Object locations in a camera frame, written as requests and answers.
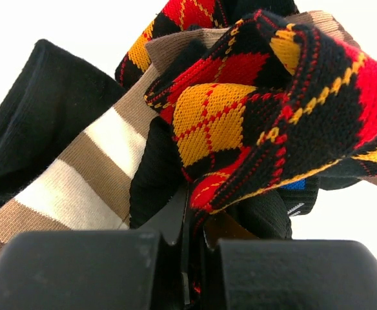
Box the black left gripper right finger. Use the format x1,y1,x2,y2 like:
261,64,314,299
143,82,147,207
203,213,377,309

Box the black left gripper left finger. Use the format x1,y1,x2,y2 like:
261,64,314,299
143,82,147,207
0,190,189,309

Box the black sport sock grey patches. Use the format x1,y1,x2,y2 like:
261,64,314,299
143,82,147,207
130,117,320,239

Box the brown tan striped sock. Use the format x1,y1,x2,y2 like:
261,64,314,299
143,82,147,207
0,9,377,282

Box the red yellow black argyle sock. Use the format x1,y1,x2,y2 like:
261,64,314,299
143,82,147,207
145,10,377,224

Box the black sock white stripes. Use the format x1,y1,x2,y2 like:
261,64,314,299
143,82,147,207
0,39,126,207

